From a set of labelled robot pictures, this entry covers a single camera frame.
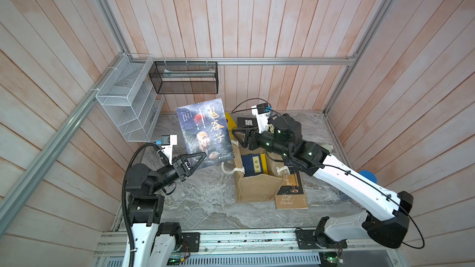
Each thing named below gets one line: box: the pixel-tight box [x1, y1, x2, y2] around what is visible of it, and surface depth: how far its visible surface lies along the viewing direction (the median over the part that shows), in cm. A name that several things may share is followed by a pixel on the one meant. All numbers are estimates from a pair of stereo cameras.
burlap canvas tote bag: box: [221, 140, 291, 203], surface depth 75 cm
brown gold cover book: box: [274, 170, 309, 210], surface depth 86 cm
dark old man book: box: [175, 98, 235, 170], surface depth 58 cm
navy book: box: [241, 153, 264, 177], surface depth 92 cm
